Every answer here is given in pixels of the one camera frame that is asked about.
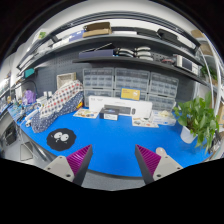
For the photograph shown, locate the white wicker basket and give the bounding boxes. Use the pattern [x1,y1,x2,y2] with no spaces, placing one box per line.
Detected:
[57,73,76,88]

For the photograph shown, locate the green potted plant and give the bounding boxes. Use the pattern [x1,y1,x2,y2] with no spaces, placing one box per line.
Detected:
[173,92,219,151]

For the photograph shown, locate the grey drawer organizer cabinets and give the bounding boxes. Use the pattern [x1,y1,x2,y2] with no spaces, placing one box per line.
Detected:
[83,67,179,111]

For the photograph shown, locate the illustrated card left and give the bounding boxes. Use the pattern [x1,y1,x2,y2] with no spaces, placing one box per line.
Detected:
[74,108,98,119]

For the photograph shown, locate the purple bottle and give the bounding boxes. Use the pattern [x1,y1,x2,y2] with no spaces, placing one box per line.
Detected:
[22,90,36,105]

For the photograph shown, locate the patterned folded cloth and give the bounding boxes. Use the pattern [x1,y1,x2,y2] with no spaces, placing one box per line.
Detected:
[31,80,84,133]

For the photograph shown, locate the black round cartoon mousepad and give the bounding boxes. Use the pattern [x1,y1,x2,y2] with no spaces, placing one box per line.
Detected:
[47,128,76,151]

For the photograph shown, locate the yellow card label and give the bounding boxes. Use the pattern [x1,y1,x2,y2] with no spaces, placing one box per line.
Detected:
[121,88,140,101]

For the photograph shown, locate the blue desk mat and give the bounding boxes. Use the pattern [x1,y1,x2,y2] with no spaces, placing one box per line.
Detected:
[21,113,209,177]

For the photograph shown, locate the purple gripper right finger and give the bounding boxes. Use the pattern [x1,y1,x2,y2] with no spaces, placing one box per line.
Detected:
[135,145,182,184]

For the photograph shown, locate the white long keyboard box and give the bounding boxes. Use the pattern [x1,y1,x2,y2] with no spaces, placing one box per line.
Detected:
[89,96,152,117]

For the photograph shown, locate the brown cardboard box on shelf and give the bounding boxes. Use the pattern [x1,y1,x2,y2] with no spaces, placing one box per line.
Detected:
[82,22,112,38]

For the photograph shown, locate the illustrated card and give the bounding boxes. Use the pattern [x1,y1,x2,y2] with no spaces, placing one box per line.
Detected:
[132,117,158,128]
[74,108,98,119]

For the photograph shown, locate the illustrated card right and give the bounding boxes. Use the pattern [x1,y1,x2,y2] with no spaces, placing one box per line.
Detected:
[132,117,158,128]

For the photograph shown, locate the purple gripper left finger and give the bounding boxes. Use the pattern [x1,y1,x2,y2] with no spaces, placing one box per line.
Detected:
[45,145,93,186]

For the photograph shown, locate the white flat box right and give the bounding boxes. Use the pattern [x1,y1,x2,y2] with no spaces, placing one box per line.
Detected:
[152,110,176,126]

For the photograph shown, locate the small black white box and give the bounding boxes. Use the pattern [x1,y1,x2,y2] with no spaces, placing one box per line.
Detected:
[99,108,119,121]

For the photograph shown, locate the white electronic device on shelf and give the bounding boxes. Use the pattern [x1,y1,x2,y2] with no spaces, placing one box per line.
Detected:
[176,55,199,75]

